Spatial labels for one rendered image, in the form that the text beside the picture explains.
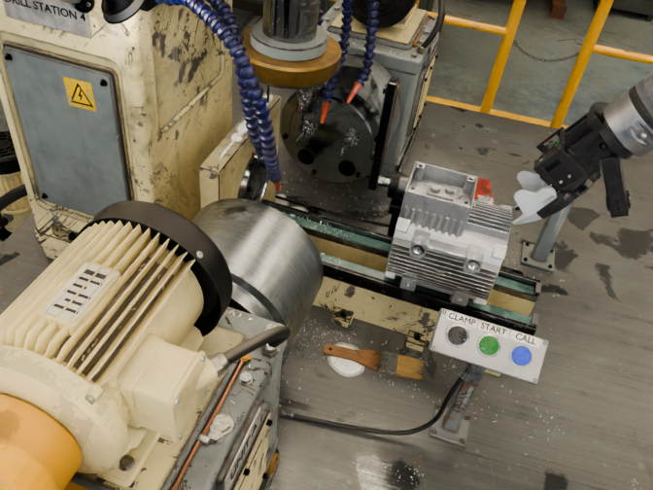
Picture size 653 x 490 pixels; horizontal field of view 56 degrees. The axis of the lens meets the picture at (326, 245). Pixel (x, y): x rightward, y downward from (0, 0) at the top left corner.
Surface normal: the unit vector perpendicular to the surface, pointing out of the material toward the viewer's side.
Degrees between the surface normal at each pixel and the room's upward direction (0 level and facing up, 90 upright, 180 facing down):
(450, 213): 90
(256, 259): 20
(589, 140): 90
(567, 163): 90
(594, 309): 0
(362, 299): 90
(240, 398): 0
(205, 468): 0
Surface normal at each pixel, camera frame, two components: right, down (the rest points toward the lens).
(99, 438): 0.04, 0.61
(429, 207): -0.29, 0.62
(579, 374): 0.11, -0.73
